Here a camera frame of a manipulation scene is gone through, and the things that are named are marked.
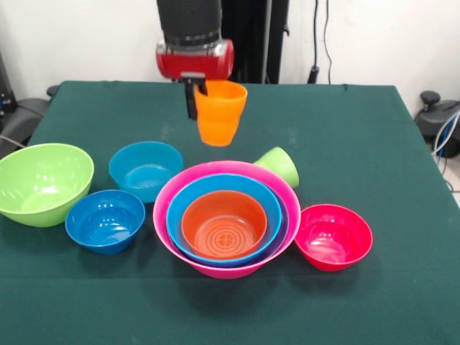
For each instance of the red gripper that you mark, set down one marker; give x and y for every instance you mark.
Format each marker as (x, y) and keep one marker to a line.
(194, 64)

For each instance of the orange cup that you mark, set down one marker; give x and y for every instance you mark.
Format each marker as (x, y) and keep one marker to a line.
(219, 118)

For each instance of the translucent blue ribbed bowl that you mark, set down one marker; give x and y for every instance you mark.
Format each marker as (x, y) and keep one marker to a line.
(143, 176)

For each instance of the large light blue bowl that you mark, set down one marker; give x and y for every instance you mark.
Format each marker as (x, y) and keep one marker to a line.
(269, 201)

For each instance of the orange bowl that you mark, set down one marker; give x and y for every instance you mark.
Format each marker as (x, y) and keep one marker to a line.
(223, 230)

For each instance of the purple bowl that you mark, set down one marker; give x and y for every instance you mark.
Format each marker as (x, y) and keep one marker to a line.
(285, 223)

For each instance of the large pink bowl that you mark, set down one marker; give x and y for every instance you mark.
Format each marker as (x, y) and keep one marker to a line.
(230, 271)

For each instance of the small crimson bowl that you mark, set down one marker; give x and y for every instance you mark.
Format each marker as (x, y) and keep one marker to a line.
(332, 237)

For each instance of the green cup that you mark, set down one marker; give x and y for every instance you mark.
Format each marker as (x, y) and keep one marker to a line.
(282, 165)

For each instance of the small dark blue bowl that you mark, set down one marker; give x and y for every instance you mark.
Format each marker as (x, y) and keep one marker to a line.
(104, 226)

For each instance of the large green bowl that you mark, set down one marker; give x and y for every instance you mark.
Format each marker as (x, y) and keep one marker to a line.
(43, 187)

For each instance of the black equipment rack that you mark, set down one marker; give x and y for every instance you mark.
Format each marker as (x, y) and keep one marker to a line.
(4, 93)

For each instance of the dark green table cloth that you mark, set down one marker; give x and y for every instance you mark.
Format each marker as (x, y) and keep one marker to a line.
(323, 309)

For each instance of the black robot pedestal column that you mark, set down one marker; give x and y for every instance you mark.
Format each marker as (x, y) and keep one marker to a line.
(251, 43)

